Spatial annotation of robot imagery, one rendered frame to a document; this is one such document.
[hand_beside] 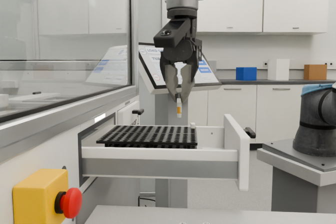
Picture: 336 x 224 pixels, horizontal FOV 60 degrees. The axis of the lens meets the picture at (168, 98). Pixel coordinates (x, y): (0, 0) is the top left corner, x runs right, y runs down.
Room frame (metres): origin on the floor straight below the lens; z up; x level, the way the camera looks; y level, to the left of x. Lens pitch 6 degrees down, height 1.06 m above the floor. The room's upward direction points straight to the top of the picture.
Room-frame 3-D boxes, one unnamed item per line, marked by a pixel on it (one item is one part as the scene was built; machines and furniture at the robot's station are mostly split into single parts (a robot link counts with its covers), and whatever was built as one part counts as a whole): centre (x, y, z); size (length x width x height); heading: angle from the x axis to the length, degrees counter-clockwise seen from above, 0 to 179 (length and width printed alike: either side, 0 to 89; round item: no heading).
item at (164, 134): (0.71, 0.04, 0.87); 0.22 x 0.18 x 0.06; 86
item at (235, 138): (0.69, -0.16, 0.87); 0.29 x 0.02 x 0.11; 176
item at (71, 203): (0.38, 0.14, 0.88); 0.04 x 0.03 x 0.04; 176
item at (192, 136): (0.70, -0.06, 0.90); 0.18 x 0.02 x 0.01; 176
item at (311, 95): (0.97, -0.51, 0.95); 0.13 x 0.12 x 0.14; 14
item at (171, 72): (0.71, -0.02, 1.02); 0.06 x 0.03 x 0.09; 157
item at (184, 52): (0.71, -0.04, 1.13); 0.09 x 0.08 x 0.12; 157
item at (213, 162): (0.71, 0.05, 0.86); 0.40 x 0.26 x 0.06; 86
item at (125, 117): (1.03, 0.14, 0.87); 0.29 x 0.02 x 0.11; 176
